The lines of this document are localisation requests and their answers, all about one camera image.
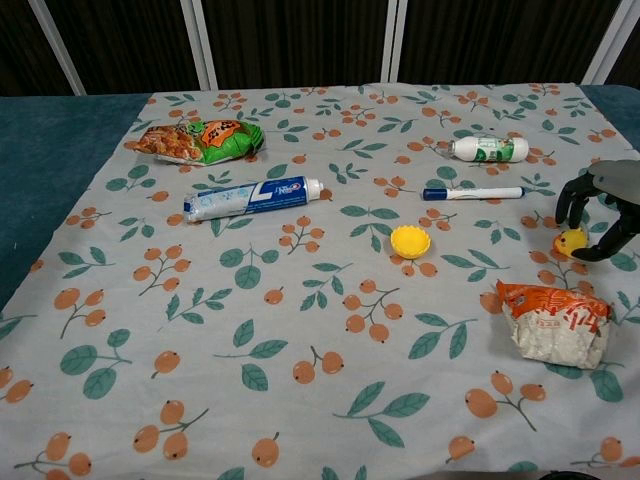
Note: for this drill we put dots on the small yellow rubber duck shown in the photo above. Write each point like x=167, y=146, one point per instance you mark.
x=568, y=241

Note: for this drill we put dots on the blue white marker pen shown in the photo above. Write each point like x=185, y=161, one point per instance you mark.
x=472, y=193

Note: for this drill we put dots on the orange white snack bag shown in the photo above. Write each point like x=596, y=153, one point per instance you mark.
x=552, y=325

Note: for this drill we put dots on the white green plastic bottle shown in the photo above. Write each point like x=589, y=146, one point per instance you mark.
x=492, y=148

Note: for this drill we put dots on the white folding screen frame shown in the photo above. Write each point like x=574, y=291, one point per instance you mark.
x=202, y=45

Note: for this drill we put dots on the blue white toothpaste tube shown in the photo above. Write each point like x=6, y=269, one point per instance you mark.
x=255, y=198

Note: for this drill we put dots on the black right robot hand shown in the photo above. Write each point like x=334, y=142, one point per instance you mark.
x=575, y=197

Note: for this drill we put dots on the green orange snack bag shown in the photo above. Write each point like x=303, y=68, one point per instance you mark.
x=200, y=141

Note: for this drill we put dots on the floral fruit print tablecloth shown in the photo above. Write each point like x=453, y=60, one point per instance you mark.
x=300, y=310

